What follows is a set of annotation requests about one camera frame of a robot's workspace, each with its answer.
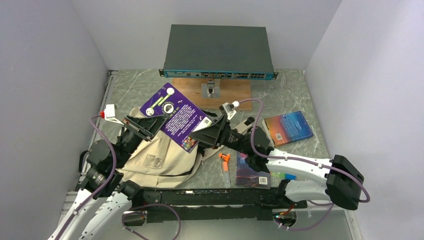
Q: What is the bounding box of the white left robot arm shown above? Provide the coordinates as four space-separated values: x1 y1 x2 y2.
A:
50 114 169 240

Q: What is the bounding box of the orange blue paperback book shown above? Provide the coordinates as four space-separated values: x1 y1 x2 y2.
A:
262 111 314 147

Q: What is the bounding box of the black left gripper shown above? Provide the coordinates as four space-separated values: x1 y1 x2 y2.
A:
113 112 169 168

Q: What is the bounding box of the purple cable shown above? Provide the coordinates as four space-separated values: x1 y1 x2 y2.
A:
236 97 371 232
52 114 181 240

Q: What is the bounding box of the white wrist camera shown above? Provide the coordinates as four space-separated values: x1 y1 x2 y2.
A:
219 101 240 121
99 104 116 121

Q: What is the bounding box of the purple boxed book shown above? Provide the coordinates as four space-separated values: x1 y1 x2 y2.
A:
139 82 213 153

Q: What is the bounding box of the blue eraser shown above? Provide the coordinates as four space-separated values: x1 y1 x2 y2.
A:
284 173 297 181

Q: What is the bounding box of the dark space notebook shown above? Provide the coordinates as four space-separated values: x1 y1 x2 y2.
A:
235 152 271 189

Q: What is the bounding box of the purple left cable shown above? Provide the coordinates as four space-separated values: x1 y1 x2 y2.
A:
52 114 181 240

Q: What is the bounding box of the grey network switch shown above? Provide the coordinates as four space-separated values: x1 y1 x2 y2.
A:
159 24 278 80

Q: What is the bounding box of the wooden base board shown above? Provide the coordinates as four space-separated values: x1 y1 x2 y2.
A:
171 78 252 110

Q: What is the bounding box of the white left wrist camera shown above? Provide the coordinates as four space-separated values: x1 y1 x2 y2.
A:
99 104 116 121

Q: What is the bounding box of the grey metal stand bracket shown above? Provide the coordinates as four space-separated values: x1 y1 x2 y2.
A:
201 79 221 99

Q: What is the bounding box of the orange pen in pack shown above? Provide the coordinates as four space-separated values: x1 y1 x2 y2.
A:
218 153 231 189

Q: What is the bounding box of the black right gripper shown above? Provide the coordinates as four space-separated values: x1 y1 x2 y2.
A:
186 114 252 156

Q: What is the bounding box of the yellow banana toy pack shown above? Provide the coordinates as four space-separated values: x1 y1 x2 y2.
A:
270 172 286 180

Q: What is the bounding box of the beige canvas backpack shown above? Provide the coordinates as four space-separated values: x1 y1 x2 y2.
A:
78 106 256 189

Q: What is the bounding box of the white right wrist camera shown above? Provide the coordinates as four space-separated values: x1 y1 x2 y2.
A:
219 101 240 121

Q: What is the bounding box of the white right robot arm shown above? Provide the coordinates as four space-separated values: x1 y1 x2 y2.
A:
189 115 370 211

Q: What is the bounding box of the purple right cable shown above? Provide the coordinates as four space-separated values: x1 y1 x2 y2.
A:
236 97 371 232

